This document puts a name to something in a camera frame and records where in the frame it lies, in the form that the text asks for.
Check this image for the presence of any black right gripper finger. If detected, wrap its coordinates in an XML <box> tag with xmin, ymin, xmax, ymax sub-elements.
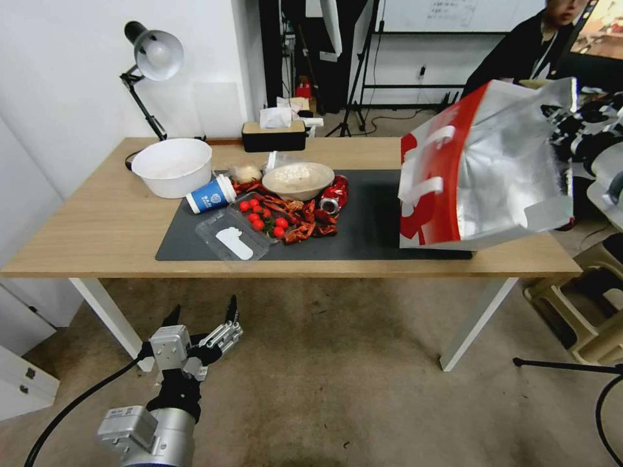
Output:
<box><xmin>548</xmin><ymin>114</ymin><xmax>583</xmax><ymax>166</ymax></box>

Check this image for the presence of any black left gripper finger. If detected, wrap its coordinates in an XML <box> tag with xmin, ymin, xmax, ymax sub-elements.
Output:
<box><xmin>197</xmin><ymin>294</ymin><xmax>244</xmax><ymax>366</ymax></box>
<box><xmin>161</xmin><ymin>304</ymin><xmax>182</xmax><ymax>337</ymax></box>

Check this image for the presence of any red silver food delivery bag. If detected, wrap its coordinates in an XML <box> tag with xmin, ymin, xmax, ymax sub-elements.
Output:
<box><xmin>397</xmin><ymin>77</ymin><xmax>581</xmax><ymax>252</ymax></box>

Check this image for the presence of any clear plastic food container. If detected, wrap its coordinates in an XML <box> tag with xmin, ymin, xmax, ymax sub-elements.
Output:
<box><xmin>195</xmin><ymin>191</ymin><xmax>274</xmax><ymax>263</ymax></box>

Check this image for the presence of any pale crumpled food wrapper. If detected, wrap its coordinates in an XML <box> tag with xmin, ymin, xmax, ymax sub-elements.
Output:
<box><xmin>228</xmin><ymin>163</ymin><xmax>264</xmax><ymax>184</ymax></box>

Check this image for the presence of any beige bowl of food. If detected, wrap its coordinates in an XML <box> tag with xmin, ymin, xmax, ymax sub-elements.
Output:
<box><xmin>261</xmin><ymin>162</ymin><xmax>336</xmax><ymax>202</ymax></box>

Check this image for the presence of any clear plastic bag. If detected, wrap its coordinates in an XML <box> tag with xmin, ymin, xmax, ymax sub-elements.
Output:
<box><xmin>264</xmin><ymin>150</ymin><xmax>294</xmax><ymax>172</ymax></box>

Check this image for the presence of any display screen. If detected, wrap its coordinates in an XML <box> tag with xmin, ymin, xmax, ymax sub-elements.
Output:
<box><xmin>568</xmin><ymin>0</ymin><xmax>623</xmax><ymax>60</ymax></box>

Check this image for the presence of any person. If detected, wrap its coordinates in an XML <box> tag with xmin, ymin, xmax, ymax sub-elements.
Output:
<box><xmin>459</xmin><ymin>0</ymin><xmax>592</xmax><ymax>99</ymax></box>

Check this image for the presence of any wooden table with white legs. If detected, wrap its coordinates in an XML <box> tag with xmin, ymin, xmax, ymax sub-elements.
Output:
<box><xmin>0</xmin><ymin>136</ymin><xmax>583</xmax><ymax>374</ymax></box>

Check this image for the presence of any blue white paper cup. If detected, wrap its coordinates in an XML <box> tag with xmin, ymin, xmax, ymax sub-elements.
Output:
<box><xmin>184</xmin><ymin>173</ymin><xmax>238</xmax><ymax>215</ymax></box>

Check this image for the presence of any white cabinet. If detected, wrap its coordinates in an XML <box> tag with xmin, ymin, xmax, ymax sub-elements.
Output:
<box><xmin>0</xmin><ymin>281</ymin><xmax>62</xmax><ymax>422</ymax></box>

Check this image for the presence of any large white plastic bowl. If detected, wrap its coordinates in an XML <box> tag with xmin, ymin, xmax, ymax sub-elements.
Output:
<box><xmin>130</xmin><ymin>138</ymin><xmax>214</xmax><ymax>199</ymax></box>

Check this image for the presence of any whiteboard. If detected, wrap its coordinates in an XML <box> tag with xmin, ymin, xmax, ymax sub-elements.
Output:
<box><xmin>376</xmin><ymin>0</ymin><xmax>549</xmax><ymax>36</ymax></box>

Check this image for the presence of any black desk mat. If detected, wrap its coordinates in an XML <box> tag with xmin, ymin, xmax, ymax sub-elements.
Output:
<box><xmin>155</xmin><ymin>169</ymin><xmax>474</xmax><ymax>263</ymax></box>

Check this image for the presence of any crushed red drink can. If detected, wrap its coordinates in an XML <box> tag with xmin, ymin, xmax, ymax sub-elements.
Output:
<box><xmin>318</xmin><ymin>174</ymin><xmax>351</xmax><ymax>214</ymax></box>

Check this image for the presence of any beige plastic stool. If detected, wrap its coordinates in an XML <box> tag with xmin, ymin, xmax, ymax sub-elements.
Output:
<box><xmin>522</xmin><ymin>232</ymin><xmax>623</xmax><ymax>366</ymax></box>

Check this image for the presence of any black tissue box wooden lid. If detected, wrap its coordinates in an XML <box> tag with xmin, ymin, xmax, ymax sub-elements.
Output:
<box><xmin>241</xmin><ymin>120</ymin><xmax>308</xmax><ymax>154</ymax></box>

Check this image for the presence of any black light stand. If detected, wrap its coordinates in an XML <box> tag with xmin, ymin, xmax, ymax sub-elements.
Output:
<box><xmin>324</xmin><ymin>0</ymin><xmax>386</xmax><ymax>139</ymax></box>

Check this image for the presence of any white tissue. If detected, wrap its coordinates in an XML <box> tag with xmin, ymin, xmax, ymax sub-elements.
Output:
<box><xmin>258</xmin><ymin>106</ymin><xmax>293</xmax><ymax>130</ymax></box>

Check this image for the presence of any black tripod leg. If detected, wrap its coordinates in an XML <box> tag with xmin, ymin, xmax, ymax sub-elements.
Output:
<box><xmin>511</xmin><ymin>355</ymin><xmax>623</xmax><ymax>376</ymax></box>

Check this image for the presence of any white softbox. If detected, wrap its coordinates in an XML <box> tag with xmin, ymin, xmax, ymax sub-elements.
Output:
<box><xmin>305</xmin><ymin>0</ymin><xmax>345</xmax><ymax>62</ymax></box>

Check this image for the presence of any black white desk lamp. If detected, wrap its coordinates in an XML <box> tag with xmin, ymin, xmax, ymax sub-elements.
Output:
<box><xmin>118</xmin><ymin>20</ymin><xmax>209</xmax><ymax>172</ymax></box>

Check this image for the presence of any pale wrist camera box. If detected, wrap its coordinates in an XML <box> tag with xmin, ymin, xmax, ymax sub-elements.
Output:
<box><xmin>149</xmin><ymin>324</ymin><xmax>191</xmax><ymax>374</ymax></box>

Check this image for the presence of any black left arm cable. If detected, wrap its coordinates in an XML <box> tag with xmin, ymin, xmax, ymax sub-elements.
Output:
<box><xmin>23</xmin><ymin>352</ymin><xmax>153</xmax><ymax>467</ymax></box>

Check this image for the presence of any black floor cable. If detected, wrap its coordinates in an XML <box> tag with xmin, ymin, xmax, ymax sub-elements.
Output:
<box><xmin>594</xmin><ymin>373</ymin><xmax>623</xmax><ymax>466</ymax></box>

